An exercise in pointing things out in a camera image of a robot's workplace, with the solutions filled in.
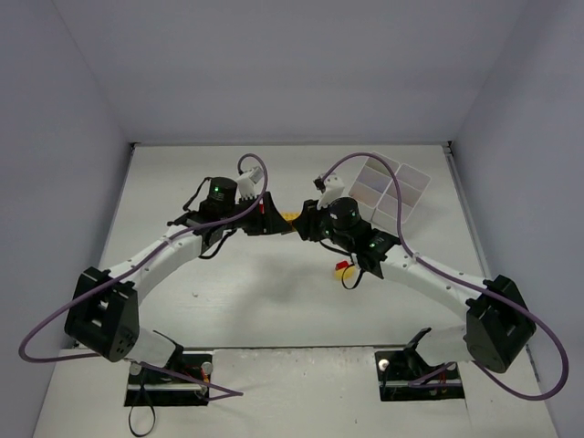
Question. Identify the yellow long lego plate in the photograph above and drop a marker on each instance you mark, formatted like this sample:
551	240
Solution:
290	217

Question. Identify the small red lego brick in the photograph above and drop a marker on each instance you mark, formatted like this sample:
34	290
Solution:
341	265

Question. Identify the left white container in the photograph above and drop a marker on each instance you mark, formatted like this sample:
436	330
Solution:
372	185

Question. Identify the white container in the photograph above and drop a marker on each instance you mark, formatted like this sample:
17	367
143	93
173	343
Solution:
413	183
372	185

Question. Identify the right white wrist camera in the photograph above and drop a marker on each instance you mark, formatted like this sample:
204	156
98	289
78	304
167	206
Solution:
331	188

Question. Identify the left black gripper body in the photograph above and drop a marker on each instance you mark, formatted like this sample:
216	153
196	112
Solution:
265	212

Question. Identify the yellow half-round lego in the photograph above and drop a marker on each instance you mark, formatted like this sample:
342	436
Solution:
345	272

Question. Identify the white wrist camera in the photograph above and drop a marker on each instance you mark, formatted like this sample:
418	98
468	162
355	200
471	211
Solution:
331	188
251	180

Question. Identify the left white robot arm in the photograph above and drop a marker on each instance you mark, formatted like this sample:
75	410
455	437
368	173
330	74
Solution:
106	315

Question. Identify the right white container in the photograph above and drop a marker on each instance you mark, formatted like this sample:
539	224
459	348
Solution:
413	183

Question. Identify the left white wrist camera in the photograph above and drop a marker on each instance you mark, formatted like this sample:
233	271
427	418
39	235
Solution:
251	180

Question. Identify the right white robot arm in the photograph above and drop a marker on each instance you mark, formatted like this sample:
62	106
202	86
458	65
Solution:
492	332

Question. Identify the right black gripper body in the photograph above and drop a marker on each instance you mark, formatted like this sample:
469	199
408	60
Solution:
313	219

